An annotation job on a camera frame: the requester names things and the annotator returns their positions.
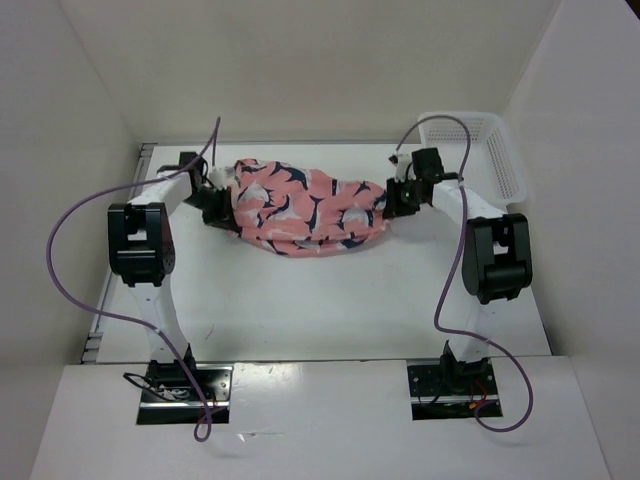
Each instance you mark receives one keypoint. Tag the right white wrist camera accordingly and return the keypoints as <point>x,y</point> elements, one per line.
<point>403,164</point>

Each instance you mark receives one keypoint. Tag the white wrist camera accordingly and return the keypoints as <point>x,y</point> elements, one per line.
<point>403,164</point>
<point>221,178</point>

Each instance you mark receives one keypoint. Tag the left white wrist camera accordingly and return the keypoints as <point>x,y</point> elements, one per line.
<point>221,178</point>

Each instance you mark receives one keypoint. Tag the pink navy patterned shorts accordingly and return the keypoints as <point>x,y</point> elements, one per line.
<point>298,212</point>

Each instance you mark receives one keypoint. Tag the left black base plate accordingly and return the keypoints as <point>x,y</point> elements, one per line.
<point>172,399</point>

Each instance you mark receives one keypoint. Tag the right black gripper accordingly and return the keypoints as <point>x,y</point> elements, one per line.
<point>394,206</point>

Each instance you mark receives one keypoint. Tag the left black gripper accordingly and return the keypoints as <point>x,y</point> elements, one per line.
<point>223,215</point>

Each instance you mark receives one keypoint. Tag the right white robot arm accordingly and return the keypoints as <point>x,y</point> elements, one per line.
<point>494,259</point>

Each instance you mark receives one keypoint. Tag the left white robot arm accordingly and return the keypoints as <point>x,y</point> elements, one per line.
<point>142,253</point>

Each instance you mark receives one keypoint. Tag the white plastic basket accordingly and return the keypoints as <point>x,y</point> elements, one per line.
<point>493,169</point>

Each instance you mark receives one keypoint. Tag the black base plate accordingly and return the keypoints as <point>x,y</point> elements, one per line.
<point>172,399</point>
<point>437,394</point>

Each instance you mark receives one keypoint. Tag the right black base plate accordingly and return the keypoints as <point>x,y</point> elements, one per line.
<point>437,394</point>

